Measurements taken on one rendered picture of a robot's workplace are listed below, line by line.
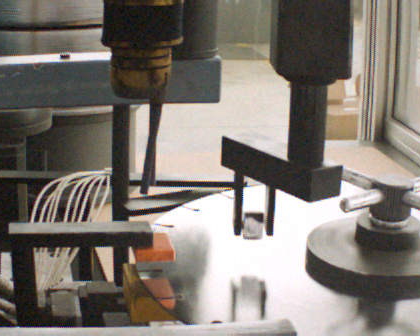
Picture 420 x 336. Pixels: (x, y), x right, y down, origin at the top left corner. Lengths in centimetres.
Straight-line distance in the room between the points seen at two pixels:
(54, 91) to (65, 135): 48
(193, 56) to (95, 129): 51
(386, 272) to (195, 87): 27
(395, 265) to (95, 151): 73
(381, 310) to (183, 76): 30
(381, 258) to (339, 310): 6
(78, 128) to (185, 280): 68
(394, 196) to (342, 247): 5
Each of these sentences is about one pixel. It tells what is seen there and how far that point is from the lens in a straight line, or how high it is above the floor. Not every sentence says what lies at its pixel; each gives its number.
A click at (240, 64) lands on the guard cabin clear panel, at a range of 164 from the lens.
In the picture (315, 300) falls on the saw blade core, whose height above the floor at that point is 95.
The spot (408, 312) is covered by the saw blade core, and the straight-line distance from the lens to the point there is 51.
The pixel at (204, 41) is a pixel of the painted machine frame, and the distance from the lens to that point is 72.
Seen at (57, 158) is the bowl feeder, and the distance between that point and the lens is 121.
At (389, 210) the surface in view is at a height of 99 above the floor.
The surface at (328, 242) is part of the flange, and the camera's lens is 58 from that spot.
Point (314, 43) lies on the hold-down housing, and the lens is 48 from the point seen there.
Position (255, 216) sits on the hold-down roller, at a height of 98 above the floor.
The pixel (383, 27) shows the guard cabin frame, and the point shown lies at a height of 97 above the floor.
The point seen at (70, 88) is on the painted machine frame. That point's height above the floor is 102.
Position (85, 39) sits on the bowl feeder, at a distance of 114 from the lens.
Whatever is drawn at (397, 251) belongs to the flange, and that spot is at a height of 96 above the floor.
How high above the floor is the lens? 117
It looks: 17 degrees down
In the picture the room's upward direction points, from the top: 2 degrees clockwise
